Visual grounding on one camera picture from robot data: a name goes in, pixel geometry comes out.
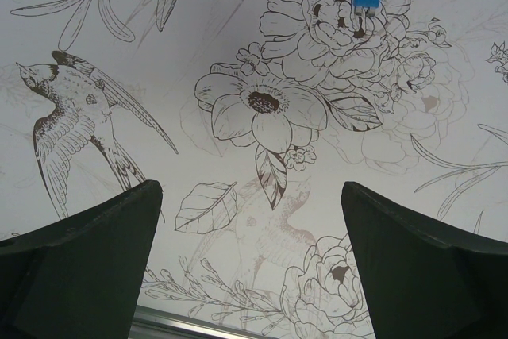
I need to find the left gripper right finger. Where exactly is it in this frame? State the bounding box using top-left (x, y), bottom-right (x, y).
top-left (341, 182), bottom-right (507, 338)

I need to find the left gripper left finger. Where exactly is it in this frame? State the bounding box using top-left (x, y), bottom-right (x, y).
top-left (1, 180), bottom-right (163, 338)

